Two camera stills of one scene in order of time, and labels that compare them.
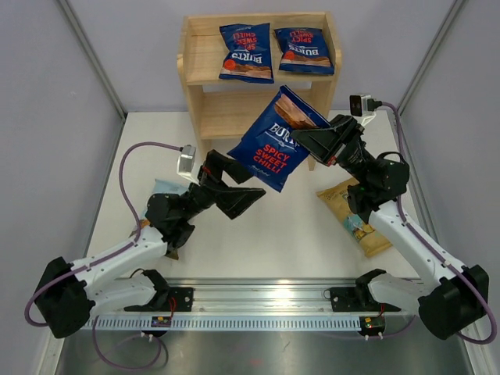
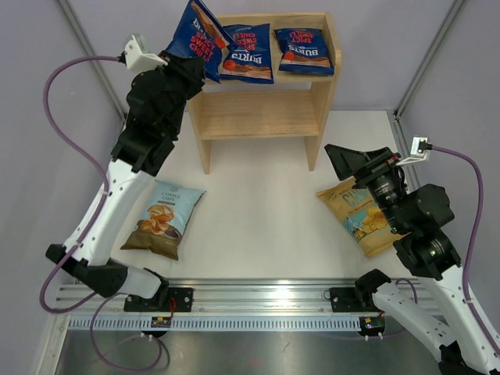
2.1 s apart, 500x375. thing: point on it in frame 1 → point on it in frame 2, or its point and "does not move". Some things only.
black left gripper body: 201,197 → 182,83
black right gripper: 325,144 → 347,162
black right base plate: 347,299 does not move
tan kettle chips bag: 336,197 does not move
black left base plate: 180,299 does not move
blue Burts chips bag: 305,50 does not move
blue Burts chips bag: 269,149 → 200,35
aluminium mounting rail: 264,294 does not move
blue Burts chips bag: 248,55 does not move
